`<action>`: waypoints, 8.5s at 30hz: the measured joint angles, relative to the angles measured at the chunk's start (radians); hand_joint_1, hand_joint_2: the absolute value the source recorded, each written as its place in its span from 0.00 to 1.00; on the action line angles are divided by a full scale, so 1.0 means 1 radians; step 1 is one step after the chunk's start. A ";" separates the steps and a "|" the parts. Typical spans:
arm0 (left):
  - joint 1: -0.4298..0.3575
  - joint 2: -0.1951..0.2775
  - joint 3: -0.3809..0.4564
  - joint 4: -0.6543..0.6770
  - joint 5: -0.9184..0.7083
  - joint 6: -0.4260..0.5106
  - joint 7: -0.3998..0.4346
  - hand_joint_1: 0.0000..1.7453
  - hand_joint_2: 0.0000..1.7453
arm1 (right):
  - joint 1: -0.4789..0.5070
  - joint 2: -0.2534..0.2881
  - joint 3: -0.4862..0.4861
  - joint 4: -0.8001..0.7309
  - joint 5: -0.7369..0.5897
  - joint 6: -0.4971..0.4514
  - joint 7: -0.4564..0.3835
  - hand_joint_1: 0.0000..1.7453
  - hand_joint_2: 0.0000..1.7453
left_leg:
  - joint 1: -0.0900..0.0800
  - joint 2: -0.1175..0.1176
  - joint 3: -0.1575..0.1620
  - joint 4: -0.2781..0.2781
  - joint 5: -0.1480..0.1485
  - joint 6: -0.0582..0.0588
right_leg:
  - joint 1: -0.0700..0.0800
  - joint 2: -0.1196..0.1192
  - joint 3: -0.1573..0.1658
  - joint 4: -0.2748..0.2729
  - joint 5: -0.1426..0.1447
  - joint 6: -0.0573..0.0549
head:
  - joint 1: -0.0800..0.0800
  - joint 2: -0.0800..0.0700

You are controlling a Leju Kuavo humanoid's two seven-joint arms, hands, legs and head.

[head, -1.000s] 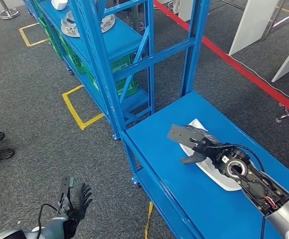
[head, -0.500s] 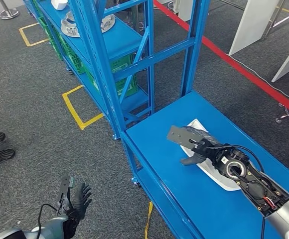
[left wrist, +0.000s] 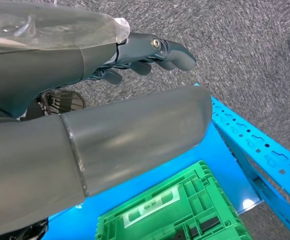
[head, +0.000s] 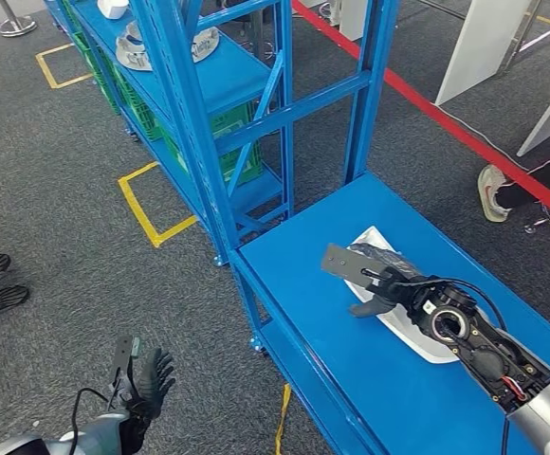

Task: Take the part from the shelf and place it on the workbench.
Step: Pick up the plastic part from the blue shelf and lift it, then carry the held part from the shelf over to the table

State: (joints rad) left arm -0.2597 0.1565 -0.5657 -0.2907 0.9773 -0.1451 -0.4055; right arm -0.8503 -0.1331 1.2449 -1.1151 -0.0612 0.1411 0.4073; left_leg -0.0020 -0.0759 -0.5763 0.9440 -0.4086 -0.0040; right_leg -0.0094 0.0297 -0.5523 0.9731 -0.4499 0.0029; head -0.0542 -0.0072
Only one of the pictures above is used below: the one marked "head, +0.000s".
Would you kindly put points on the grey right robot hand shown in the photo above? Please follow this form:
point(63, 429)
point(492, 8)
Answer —
point(402, 279)

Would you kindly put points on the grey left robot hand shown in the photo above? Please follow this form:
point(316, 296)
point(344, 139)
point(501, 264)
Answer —
point(154, 383)

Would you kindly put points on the white plastic shell part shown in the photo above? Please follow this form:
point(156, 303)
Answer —
point(408, 329)

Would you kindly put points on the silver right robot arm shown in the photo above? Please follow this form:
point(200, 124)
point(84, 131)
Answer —
point(483, 358)

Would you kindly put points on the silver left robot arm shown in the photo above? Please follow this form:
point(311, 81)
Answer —
point(90, 436)

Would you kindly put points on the blue metal shelf rack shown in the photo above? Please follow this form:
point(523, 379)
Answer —
point(237, 81)
point(350, 389)

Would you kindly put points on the grey round metal part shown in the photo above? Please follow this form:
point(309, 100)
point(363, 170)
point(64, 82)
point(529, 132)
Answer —
point(130, 56)
point(206, 45)

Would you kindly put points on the small white plastic part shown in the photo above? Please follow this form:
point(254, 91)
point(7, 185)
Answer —
point(113, 7)

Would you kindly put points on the green plastic crate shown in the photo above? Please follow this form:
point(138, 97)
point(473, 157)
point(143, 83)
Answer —
point(102, 85)
point(142, 113)
point(217, 125)

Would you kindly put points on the chrome stanchion base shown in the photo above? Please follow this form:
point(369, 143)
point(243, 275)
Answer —
point(19, 26)

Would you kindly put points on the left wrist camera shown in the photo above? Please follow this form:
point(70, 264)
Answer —
point(123, 364)

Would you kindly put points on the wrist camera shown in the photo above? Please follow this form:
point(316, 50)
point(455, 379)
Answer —
point(346, 264)
point(123, 364)

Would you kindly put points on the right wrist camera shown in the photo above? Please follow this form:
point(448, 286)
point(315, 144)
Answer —
point(346, 264)

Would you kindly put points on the steel frame table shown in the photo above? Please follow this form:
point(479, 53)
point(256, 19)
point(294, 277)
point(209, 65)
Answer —
point(516, 34)

